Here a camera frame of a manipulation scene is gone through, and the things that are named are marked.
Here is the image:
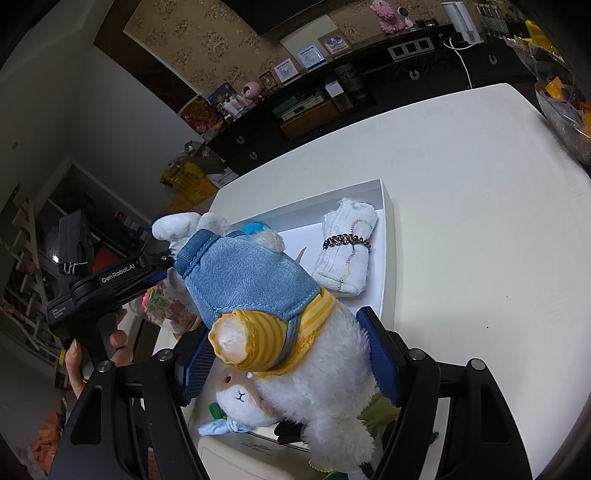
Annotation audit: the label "glass dome with flowers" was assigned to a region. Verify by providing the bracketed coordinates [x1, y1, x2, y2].
[142, 267, 201, 339]

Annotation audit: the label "white plush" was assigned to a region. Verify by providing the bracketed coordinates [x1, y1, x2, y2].
[151, 211, 377, 478]

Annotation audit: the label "light blue fabric bow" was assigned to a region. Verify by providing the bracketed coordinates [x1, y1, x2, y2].
[197, 418, 252, 436]

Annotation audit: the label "white towel with chain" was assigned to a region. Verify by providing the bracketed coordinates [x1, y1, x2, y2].
[311, 198, 379, 297]

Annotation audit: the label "turquoise braided scrunchie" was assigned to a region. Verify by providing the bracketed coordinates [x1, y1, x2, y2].
[242, 222, 270, 235]

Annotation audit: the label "pink plush toy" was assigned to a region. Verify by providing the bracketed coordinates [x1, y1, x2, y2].
[370, 0, 407, 35]

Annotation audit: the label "cream rectangular box lid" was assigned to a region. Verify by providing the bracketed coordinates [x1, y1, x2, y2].
[197, 433, 328, 480]

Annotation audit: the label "picture frame with blue photo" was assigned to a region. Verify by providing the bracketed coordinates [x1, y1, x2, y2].
[297, 44, 325, 71]

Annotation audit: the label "white power cable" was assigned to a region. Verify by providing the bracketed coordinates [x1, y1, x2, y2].
[443, 35, 475, 91]

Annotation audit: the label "glass bowl with snacks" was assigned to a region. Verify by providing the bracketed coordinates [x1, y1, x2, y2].
[534, 81, 590, 166]

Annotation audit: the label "person's left hand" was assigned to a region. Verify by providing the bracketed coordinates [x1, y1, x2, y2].
[64, 308, 136, 400]

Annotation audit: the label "light green fabric bow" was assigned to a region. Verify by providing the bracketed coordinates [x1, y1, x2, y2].
[359, 393, 402, 452]

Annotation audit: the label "yellow plastic crates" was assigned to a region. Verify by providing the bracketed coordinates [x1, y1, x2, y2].
[160, 160, 218, 214]

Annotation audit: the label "black tv cabinet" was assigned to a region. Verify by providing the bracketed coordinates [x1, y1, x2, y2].
[207, 25, 535, 175]

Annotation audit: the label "brown white plush ball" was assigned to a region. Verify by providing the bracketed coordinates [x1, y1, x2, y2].
[215, 367, 280, 427]

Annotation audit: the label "white appliance on cabinet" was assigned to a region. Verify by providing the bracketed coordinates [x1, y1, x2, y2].
[442, 1, 483, 45]

